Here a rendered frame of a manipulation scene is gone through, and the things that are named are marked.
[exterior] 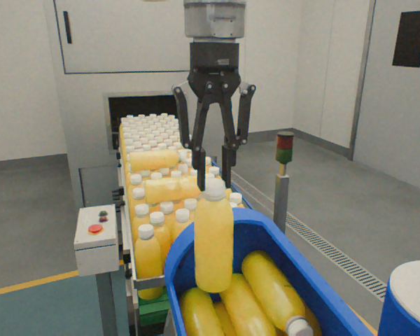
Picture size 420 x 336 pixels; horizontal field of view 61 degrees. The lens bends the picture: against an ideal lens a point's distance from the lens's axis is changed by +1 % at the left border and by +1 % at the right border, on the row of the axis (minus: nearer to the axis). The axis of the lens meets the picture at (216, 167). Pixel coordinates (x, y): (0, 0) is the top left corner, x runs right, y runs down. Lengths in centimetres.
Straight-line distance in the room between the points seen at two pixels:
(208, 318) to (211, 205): 23
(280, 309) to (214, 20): 48
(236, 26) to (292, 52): 540
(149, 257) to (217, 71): 57
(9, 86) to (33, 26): 75
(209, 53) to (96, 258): 64
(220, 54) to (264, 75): 516
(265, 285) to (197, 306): 14
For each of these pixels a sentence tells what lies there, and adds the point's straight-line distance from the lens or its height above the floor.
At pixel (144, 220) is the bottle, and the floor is 107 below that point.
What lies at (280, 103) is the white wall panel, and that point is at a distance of 591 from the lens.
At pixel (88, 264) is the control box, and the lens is 99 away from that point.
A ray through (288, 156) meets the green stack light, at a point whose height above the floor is 118.
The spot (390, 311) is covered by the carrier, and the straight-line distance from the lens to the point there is 96.
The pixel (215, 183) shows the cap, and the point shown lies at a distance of 60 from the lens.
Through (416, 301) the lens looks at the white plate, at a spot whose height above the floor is 104.
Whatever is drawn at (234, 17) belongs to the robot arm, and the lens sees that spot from 53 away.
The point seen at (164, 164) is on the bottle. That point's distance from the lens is 133.
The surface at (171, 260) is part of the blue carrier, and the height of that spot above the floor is 115.
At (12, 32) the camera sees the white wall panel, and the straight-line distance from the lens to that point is 486.
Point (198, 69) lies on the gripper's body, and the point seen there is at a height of 153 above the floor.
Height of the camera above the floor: 157
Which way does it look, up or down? 20 degrees down
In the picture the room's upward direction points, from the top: straight up
